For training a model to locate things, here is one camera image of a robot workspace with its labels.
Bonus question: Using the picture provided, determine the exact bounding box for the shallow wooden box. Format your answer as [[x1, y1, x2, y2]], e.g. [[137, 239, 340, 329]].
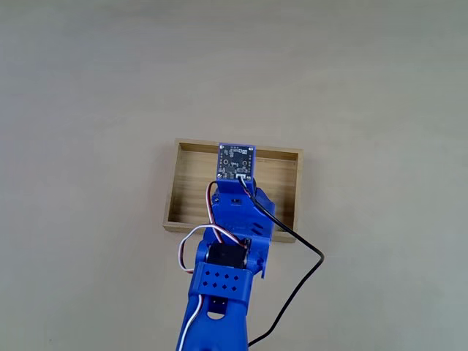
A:
[[162, 137, 305, 246]]

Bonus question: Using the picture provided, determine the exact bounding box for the short white red servo cable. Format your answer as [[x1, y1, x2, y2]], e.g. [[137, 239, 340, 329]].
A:
[[205, 181, 226, 244]]

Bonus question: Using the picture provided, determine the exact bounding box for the blue circuit board camera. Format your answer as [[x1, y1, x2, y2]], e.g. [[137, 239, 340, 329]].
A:
[[217, 142, 257, 182]]

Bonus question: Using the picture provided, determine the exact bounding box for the long white red servo cable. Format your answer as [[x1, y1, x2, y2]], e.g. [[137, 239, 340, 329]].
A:
[[178, 224, 248, 351]]

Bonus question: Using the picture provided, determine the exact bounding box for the black camera cable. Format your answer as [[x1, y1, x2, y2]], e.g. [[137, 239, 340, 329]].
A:
[[235, 174, 325, 348]]

